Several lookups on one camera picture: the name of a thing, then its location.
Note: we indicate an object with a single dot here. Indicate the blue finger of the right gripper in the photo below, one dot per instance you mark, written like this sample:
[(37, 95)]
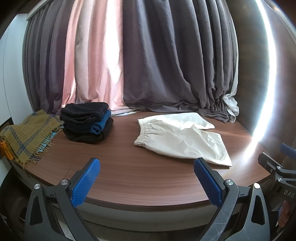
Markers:
[(288, 151), (269, 164)]

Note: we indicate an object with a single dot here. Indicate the orange object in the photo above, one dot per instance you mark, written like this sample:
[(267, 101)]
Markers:
[(6, 151)]

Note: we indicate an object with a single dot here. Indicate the black folded garment top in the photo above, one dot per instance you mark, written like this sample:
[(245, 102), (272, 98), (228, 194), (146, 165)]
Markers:
[(88, 112)]

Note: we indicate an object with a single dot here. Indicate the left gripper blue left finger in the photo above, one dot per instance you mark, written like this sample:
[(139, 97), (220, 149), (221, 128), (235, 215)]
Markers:
[(82, 181)]

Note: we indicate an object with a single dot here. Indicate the grey curtain right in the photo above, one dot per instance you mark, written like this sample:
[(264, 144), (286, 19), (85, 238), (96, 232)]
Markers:
[(178, 56)]

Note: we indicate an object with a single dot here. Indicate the grey curtain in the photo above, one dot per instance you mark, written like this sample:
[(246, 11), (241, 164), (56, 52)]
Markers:
[(44, 48), (178, 56)]

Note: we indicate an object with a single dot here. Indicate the white sheer curtain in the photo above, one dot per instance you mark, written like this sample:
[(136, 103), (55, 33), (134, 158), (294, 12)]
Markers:
[(229, 99)]

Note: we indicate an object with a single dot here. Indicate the person's right hand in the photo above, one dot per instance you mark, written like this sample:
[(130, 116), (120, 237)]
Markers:
[(284, 214)]

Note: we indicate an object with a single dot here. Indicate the blue folded garment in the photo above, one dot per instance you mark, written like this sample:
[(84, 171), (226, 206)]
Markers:
[(98, 126)]

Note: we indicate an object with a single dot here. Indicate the pink curtain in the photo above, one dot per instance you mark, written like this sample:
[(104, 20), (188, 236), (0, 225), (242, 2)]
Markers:
[(94, 55)]

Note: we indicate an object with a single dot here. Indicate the cream white shorts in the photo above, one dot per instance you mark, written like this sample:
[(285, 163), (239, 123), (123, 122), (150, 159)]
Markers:
[(183, 136)]

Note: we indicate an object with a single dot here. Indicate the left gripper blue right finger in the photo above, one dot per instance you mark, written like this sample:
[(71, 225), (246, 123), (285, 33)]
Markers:
[(216, 188)]

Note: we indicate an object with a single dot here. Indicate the grey curtain left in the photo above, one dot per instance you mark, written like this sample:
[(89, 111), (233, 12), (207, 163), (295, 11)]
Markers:
[(44, 48)]

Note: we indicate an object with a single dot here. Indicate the mustard plaid scarf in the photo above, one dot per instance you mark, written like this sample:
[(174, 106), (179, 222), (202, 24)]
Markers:
[(30, 140)]

